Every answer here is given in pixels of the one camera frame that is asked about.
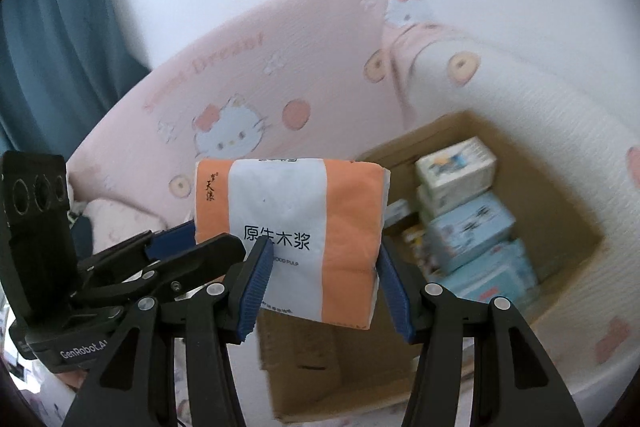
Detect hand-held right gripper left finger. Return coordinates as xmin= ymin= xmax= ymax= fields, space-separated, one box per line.
xmin=62 ymin=237 xmax=276 ymax=427

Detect orange and white tissue pack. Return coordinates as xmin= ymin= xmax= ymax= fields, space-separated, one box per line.
xmin=192 ymin=155 xmax=391 ymax=330

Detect yellow cartoon box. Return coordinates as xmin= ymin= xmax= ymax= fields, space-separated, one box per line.
xmin=400 ymin=224 xmax=441 ymax=278

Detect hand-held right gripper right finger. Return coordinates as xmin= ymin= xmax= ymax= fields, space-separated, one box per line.
xmin=375 ymin=244 xmax=586 ymax=427

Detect brown cardboard box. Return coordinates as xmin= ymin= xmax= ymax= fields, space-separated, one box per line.
xmin=257 ymin=109 xmax=606 ymax=423

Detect light blue printed box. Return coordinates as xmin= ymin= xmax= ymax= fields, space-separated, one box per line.
xmin=427 ymin=193 xmax=516 ymax=273

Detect blue curtain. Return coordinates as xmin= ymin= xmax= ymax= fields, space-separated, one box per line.
xmin=0 ymin=0 xmax=151 ymax=152

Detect pink cat print blanket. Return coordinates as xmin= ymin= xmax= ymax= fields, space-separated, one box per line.
xmin=65 ymin=0 xmax=481 ymax=238

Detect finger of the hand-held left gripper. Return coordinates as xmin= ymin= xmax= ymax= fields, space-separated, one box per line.
xmin=70 ymin=234 xmax=246 ymax=310
xmin=75 ymin=221 xmax=197 ymax=280

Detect light blue box red marks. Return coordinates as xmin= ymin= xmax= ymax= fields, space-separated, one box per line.
xmin=450 ymin=239 xmax=538 ymax=308

